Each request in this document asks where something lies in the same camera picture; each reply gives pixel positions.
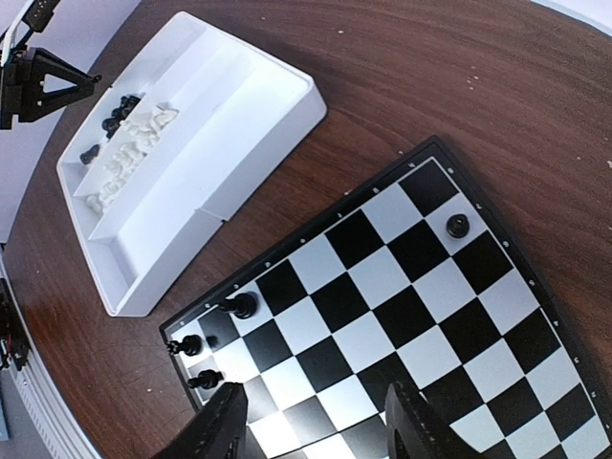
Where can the black chess piece corner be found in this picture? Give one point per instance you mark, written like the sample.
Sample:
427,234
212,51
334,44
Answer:
190,345

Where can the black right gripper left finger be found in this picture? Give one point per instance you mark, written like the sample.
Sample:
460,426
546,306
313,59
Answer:
218,430

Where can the black pawn tray front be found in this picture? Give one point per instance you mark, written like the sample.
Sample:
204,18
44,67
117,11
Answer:
90,154

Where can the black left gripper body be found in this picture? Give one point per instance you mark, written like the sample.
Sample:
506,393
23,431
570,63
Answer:
22,86

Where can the white compartment tray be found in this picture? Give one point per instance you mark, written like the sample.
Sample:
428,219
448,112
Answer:
242,112

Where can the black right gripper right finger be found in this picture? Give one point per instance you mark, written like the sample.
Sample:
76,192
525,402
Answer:
415,430

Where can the black chess piece pile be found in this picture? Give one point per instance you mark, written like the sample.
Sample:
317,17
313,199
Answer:
111,125

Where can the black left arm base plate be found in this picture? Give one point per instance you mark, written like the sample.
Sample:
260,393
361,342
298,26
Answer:
15,345

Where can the aluminium front rail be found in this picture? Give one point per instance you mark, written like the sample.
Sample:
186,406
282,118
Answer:
52,418

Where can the black silver chessboard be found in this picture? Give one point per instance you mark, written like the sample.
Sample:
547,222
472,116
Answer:
374,291

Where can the white chess piece pile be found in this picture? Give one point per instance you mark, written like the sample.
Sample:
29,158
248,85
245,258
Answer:
146,133

